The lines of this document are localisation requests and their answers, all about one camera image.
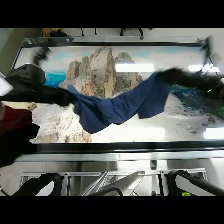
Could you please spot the black chair base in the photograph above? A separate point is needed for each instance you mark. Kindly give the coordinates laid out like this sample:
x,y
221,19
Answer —
x,y
131,30

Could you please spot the blue garment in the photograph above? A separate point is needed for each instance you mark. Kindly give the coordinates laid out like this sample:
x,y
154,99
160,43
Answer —
x,y
110,110

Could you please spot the dark green garment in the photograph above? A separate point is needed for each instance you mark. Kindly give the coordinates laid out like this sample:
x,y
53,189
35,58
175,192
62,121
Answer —
x,y
28,74

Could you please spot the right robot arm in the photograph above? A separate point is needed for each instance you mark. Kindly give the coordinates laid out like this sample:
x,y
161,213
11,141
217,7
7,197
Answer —
x,y
186,78

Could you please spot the silver frame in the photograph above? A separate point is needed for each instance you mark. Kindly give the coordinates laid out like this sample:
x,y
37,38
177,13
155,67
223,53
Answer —
x,y
100,156

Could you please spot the beige garment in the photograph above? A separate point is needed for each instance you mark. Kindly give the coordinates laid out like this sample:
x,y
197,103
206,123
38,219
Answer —
x,y
16,105

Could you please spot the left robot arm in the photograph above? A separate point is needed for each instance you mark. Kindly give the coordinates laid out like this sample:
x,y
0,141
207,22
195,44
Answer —
x,y
50,96

